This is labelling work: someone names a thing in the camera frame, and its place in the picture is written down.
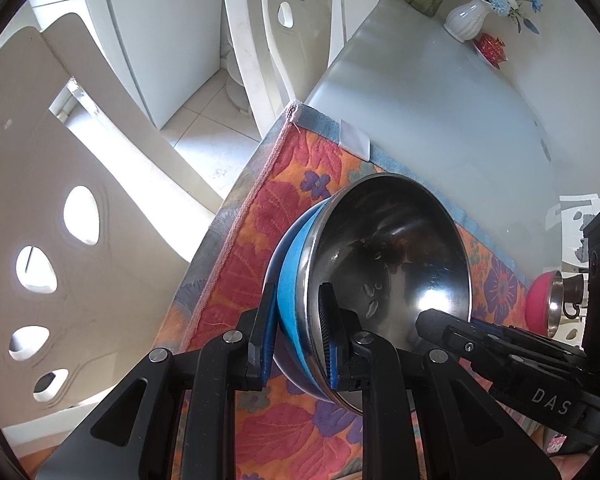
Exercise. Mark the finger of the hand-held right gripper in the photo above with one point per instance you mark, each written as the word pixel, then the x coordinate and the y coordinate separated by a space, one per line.
pixel 530 337
pixel 440 325

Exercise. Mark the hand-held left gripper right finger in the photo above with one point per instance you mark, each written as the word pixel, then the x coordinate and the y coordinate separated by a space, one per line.
pixel 330 345

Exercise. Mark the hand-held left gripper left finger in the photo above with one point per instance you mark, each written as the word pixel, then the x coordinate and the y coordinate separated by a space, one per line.
pixel 266 340

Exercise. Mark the pink steel bowl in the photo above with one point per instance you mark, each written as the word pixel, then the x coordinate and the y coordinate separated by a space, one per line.
pixel 537 305

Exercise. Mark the blue steel bowl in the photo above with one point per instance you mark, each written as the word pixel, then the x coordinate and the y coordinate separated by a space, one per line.
pixel 274 265
pixel 380 260

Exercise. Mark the dark brown mug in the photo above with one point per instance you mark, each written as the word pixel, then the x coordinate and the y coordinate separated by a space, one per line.
pixel 575 287

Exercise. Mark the orange floral table cloth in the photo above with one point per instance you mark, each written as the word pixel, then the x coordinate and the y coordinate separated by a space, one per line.
pixel 280 440

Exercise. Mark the white chair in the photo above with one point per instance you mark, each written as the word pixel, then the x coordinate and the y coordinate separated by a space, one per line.
pixel 130 285
pixel 572 215
pixel 260 60

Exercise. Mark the white tape strip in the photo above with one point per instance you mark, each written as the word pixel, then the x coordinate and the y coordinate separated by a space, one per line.
pixel 355 137

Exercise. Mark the red lidded cup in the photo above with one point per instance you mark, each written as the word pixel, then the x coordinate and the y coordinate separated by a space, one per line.
pixel 490 47

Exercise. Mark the white ribbed vase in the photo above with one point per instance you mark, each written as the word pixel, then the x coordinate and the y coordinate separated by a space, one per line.
pixel 467 17

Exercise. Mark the white refrigerator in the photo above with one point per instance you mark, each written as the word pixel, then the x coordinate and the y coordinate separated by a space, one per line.
pixel 170 35

